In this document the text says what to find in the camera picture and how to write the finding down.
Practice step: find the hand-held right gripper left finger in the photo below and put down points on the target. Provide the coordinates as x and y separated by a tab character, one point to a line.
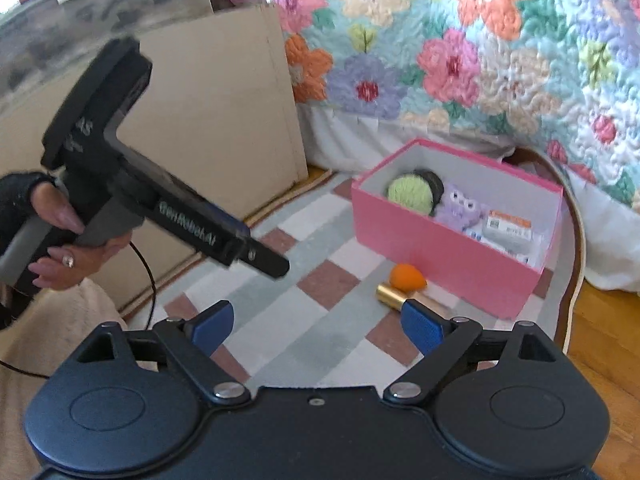
216	325

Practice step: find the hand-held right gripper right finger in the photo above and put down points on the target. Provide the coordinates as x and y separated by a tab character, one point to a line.
422	329

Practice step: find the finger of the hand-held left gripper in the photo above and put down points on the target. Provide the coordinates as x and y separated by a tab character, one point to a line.
267	262

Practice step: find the gold cosmetic tube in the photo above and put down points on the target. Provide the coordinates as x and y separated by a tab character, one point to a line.
392	296

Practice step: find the pink cardboard box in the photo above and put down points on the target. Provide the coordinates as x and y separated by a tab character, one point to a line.
425	250

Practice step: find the white blue packet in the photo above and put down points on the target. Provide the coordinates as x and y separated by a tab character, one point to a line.
500	249

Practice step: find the purple plush toy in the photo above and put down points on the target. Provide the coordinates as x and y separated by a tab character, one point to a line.
457	207

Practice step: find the green yarn ball black label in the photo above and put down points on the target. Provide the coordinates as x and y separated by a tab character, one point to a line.
407	192

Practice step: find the person's left hand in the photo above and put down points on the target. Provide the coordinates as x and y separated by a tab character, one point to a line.
65	217

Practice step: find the orange makeup sponge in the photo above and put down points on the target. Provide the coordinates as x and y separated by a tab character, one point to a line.
406	276

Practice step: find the checkered rug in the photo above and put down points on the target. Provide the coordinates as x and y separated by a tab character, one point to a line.
300	320

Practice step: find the brown cardboard box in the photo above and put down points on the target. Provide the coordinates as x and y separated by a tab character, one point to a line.
215	110

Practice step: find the pink fluffy cloth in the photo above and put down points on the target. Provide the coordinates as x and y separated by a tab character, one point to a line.
50	340

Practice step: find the translucent plastic cover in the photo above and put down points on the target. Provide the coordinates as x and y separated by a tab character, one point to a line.
100	20

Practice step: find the floral quilted bedspread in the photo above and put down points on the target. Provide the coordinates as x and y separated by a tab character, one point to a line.
500	85

